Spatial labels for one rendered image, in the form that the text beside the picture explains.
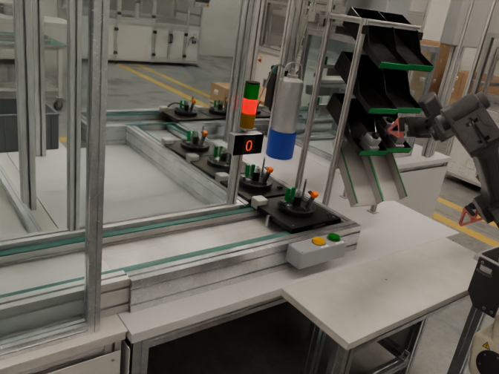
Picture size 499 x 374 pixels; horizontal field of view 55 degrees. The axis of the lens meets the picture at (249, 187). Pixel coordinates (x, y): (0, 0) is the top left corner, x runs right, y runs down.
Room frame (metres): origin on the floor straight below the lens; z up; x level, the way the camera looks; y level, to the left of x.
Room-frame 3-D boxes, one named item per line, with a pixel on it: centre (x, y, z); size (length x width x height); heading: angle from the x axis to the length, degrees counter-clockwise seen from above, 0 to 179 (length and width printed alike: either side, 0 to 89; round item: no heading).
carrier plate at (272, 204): (1.65, -0.18, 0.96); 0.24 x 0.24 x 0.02; 39
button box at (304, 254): (1.43, -0.25, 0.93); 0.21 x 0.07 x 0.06; 129
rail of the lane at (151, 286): (1.35, -0.07, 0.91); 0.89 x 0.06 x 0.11; 129
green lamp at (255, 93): (1.62, 0.04, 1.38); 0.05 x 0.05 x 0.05
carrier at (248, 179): (1.84, -0.02, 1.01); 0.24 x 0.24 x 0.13; 39
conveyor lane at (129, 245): (1.47, 0.07, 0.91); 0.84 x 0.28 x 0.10; 129
